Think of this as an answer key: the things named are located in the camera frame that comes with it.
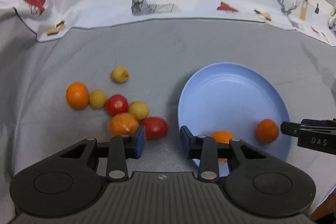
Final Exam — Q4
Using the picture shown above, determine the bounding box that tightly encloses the plastic orange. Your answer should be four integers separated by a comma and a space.
108, 113, 139, 136

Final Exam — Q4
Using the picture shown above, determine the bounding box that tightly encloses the red cherry tomato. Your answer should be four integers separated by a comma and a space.
142, 117, 168, 140
105, 94, 129, 117

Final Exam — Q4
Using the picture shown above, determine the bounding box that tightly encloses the tan longan fruit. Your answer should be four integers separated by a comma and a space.
128, 101, 150, 121

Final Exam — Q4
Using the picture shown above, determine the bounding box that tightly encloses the yellow longan fruit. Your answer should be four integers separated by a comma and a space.
89, 89, 107, 109

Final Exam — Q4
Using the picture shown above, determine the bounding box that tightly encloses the bare orange mandarin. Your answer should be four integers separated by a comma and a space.
66, 82, 89, 110

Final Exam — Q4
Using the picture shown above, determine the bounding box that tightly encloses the yellow longan with stem dimple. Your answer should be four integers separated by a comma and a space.
110, 66, 130, 84

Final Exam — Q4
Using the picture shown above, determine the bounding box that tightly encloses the blue round plate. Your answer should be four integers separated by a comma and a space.
178, 63, 291, 161

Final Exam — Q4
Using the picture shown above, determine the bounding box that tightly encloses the grey couch cover cloth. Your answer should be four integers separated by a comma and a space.
1, 0, 335, 223

